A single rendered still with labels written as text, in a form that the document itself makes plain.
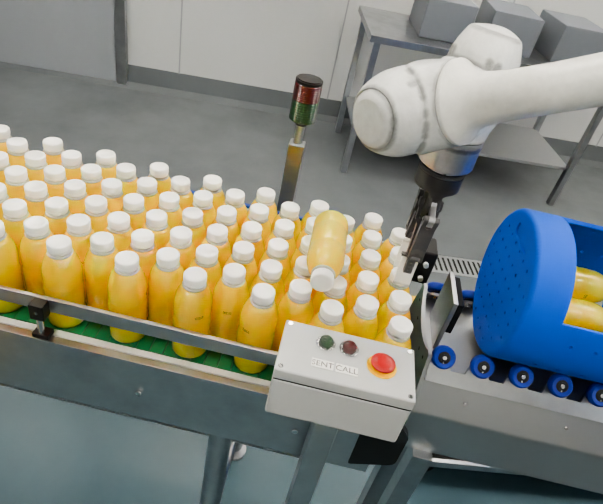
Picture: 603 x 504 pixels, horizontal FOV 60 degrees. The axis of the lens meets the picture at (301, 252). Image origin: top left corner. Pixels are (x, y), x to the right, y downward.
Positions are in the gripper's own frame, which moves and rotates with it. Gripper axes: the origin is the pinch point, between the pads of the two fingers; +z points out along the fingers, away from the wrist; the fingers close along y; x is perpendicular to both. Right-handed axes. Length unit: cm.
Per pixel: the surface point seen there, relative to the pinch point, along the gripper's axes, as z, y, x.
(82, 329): 20, -16, 55
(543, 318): -2.9, -10.6, -22.0
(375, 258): 2.6, 2.7, 5.1
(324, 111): 105, 322, 30
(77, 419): 110, 20, 81
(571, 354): 2.7, -11.1, -29.3
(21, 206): 2, -7, 69
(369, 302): 2.6, -10.2, 5.7
